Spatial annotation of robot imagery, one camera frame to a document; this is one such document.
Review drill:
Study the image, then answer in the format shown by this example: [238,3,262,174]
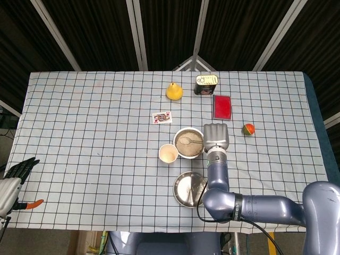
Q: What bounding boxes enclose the checkered tablecloth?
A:
[4,70,340,234]

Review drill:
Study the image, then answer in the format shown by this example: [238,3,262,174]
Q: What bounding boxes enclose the white frame foot bracket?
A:
[172,54,217,72]

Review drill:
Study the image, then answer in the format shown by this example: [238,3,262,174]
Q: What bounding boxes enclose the luncheon meat can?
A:
[193,74,219,96]

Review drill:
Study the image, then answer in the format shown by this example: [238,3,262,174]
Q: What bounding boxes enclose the black equipment box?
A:
[0,106,17,130]

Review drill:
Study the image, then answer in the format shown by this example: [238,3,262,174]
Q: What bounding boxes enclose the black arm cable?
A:
[195,183,284,255]

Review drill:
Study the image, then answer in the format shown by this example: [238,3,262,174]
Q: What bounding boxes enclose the steel plate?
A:
[173,171,208,209]

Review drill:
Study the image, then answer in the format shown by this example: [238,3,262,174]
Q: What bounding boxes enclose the red stamp pad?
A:
[211,94,232,122]

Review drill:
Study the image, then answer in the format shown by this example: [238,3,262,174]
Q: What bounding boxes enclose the blue padded table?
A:
[302,72,340,186]

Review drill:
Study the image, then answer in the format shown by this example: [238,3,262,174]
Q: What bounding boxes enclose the white aluminium frame rail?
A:
[324,111,340,130]
[0,99,22,117]

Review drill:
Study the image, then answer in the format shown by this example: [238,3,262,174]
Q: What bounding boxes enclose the yellow pear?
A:
[165,82,184,101]

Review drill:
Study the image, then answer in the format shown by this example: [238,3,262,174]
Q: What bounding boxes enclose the playing card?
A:
[151,111,173,125]

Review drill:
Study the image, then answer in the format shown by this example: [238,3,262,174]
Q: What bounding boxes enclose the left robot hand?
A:
[0,157,45,216]

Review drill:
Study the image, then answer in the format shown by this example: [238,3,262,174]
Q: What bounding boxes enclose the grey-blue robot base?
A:
[106,230,223,255]

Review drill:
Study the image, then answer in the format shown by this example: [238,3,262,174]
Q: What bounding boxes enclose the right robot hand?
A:
[203,123,229,154]

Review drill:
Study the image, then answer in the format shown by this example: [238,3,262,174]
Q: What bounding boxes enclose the white paper cup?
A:
[158,143,179,165]

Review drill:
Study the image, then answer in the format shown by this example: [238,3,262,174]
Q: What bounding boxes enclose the white aluminium frame post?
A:
[126,0,149,72]
[30,0,82,72]
[252,0,303,72]
[192,0,210,58]

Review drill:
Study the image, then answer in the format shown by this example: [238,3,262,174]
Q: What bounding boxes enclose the red and green ball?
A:
[241,123,256,137]

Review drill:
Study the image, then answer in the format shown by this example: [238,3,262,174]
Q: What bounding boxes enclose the white bowl of rice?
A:
[173,126,207,160]

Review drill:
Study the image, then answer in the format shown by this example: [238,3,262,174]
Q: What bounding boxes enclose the metal spoon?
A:
[177,137,205,146]

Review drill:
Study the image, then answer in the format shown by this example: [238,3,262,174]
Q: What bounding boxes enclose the black pleated curtain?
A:
[0,0,340,125]

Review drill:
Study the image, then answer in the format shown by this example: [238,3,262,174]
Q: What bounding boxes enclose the green and yellow cables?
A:
[89,230,110,255]

